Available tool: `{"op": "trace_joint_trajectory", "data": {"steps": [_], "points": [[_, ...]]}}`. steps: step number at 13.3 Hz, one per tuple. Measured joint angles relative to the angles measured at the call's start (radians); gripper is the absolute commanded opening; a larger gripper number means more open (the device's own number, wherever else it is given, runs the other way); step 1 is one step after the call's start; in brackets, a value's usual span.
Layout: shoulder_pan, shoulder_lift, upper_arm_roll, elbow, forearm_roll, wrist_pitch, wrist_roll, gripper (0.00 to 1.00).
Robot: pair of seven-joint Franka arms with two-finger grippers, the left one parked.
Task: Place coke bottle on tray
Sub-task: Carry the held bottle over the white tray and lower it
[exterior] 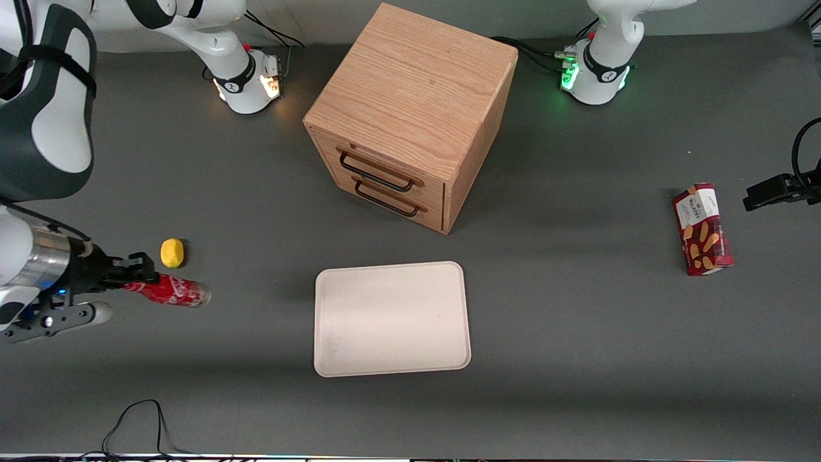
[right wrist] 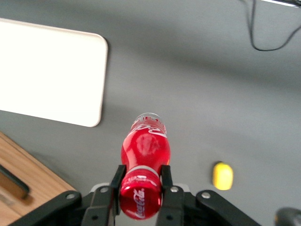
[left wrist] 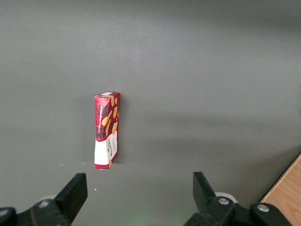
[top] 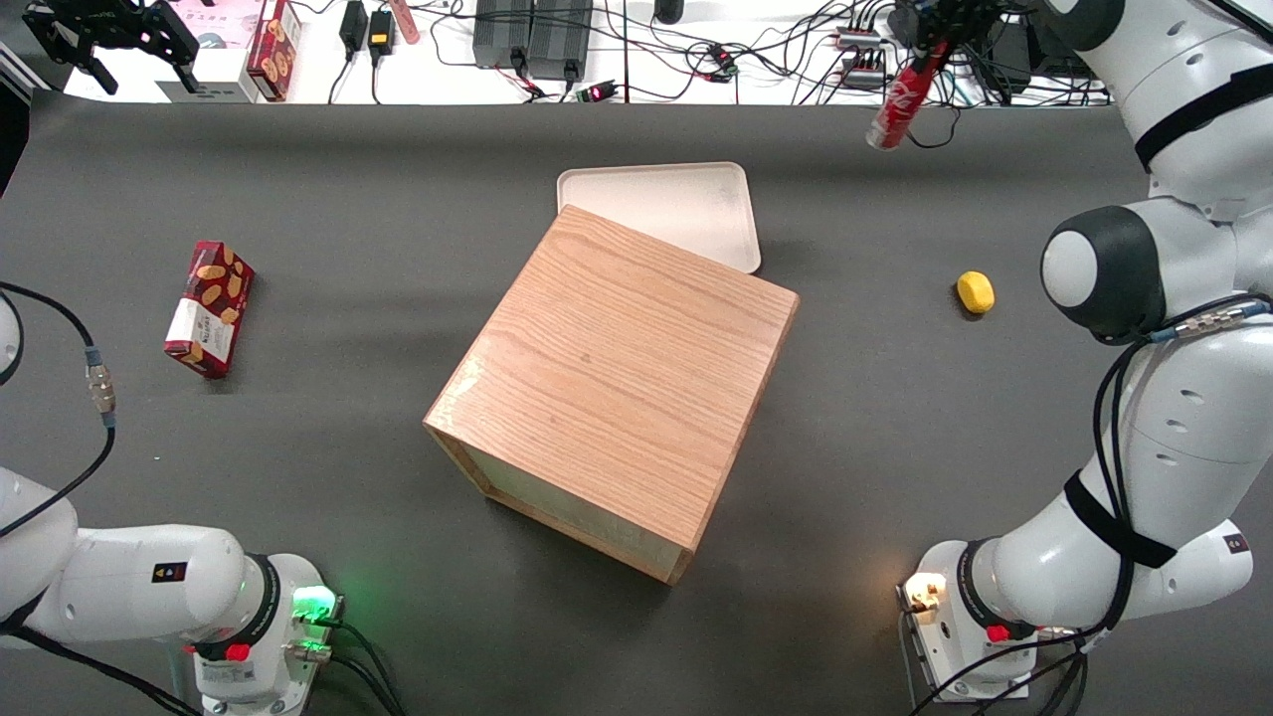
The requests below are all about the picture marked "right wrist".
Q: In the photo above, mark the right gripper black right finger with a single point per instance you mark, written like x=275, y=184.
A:
x=172, y=204

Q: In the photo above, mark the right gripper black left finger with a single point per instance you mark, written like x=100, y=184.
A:
x=103, y=204

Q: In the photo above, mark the red coke bottle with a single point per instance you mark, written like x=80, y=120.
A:
x=144, y=150

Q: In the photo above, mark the beige rectangular tray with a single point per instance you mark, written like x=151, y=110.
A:
x=47, y=75

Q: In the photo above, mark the yellow lemon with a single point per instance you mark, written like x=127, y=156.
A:
x=222, y=175

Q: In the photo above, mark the wooden two-drawer cabinet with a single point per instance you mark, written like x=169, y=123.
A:
x=35, y=179

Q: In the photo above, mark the wooden drawer front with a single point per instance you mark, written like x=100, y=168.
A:
x=33, y=174

